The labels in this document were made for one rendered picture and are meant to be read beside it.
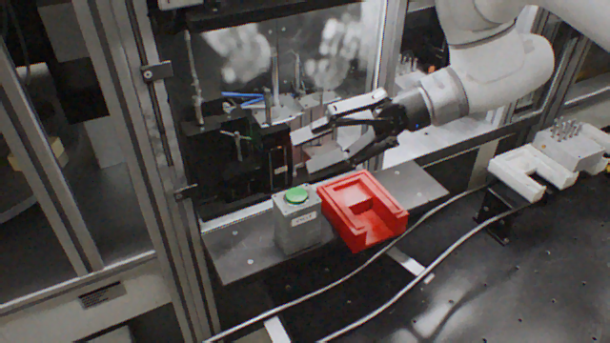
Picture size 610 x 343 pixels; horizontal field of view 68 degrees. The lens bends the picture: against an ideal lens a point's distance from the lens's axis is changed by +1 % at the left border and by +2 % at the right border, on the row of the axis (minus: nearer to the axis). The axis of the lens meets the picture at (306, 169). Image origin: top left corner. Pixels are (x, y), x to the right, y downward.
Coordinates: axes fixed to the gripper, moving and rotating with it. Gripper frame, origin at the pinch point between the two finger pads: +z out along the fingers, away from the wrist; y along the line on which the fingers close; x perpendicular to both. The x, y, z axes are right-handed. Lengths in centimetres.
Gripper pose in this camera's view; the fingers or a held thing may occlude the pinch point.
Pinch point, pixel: (314, 150)
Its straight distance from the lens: 78.9
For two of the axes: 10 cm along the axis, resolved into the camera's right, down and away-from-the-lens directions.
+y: -3.0, -5.5, -7.8
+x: 2.4, 7.4, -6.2
